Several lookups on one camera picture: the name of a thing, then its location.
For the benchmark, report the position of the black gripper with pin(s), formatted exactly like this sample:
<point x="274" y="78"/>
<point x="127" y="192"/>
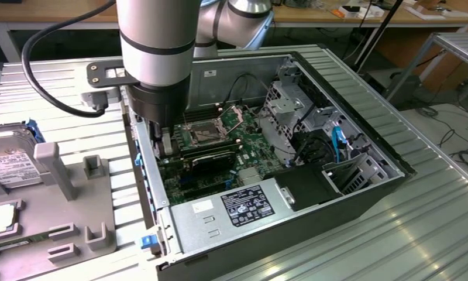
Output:
<point x="156" y="105"/>

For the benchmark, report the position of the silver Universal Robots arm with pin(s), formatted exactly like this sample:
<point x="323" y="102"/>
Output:
<point x="156" y="58"/>

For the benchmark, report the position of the thin locking lever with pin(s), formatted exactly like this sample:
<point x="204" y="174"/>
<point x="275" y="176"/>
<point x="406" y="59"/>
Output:
<point x="184" y="123"/>

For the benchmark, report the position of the black RAM slot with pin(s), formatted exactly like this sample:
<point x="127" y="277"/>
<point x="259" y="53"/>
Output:
<point x="204" y="106"/>
<point x="204" y="112"/>
<point x="226" y="142"/>
<point x="226" y="145"/>
<point x="204" y="115"/>
<point x="204" y="109"/>

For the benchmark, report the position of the CPU socket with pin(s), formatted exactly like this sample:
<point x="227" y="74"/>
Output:
<point x="203" y="133"/>

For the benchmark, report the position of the small blue case clip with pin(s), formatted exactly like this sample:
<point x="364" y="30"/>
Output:
<point x="138" y="159"/>

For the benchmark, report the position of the metal socket cover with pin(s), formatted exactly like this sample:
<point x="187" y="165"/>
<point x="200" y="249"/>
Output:
<point x="234" y="109"/>

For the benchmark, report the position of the green RAM stick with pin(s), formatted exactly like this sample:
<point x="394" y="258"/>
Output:
<point x="15" y="241"/>
<point x="218" y="150"/>

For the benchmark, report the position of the green motherboard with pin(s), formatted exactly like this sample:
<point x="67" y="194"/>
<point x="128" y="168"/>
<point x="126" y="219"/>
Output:
<point x="254" y="146"/>

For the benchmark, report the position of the black expansion slot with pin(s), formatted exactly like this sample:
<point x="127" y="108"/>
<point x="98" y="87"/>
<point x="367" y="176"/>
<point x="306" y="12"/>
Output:
<point x="204" y="187"/>
<point x="203" y="196"/>

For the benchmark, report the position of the silver perforated disk cage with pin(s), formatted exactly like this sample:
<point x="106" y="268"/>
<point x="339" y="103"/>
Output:
<point x="276" y="126"/>

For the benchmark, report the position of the silver chipset heatsink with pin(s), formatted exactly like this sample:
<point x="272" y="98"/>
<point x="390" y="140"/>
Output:
<point x="250" y="175"/>

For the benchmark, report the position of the silver hard disk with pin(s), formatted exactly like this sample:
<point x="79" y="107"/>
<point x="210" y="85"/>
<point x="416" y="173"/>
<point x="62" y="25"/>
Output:
<point x="8" y="164"/>

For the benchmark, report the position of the silver power supply unit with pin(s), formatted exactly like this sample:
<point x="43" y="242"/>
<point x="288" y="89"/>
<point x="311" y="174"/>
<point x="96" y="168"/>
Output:
<point x="195" y="231"/>

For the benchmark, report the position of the grey parts rack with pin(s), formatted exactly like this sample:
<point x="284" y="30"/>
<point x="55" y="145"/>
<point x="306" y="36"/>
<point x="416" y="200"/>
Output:
<point x="47" y="210"/>

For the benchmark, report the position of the black plastic shroud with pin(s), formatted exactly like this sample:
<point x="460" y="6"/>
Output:
<point x="302" y="188"/>

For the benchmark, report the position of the blue case latch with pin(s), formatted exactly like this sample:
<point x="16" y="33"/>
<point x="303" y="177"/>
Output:
<point x="148" y="243"/>

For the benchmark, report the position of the wooden workbench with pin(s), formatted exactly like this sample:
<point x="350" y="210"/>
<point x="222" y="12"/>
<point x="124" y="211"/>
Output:
<point x="304" y="16"/>

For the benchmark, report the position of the black floor box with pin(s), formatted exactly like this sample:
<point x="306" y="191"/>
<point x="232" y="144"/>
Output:
<point x="376" y="80"/>

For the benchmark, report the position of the orange and black box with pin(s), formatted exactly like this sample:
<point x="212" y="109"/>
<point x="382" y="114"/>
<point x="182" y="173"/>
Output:
<point x="342" y="12"/>

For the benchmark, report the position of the silver slotted disk bay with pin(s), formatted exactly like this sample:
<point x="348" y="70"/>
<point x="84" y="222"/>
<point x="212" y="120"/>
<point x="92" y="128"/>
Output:
<point x="364" y="172"/>

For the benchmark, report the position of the black slanted pole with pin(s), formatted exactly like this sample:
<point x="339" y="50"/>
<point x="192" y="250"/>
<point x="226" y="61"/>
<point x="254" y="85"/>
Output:
<point x="378" y="32"/>

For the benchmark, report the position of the small white box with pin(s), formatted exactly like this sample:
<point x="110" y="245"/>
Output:
<point x="371" y="12"/>

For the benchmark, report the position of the open black PC case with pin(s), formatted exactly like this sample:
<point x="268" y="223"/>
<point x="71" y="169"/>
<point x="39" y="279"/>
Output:
<point x="367" y="205"/>

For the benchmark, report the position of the brown wooden cabinet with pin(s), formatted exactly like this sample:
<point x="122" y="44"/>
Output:
<point x="406" y="47"/>

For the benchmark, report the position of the metal slat side table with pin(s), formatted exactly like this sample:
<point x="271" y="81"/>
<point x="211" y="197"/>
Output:
<point x="460" y="44"/>

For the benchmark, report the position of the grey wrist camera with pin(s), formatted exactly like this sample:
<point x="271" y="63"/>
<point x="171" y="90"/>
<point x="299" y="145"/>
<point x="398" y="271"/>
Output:
<point x="94" y="98"/>

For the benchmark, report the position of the black camera bracket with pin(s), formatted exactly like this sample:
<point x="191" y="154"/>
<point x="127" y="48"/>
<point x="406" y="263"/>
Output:
<point x="95" y="71"/>

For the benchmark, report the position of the blue disk carrier rail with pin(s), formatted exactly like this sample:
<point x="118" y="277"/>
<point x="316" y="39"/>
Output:
<point x="36" y="134"/>

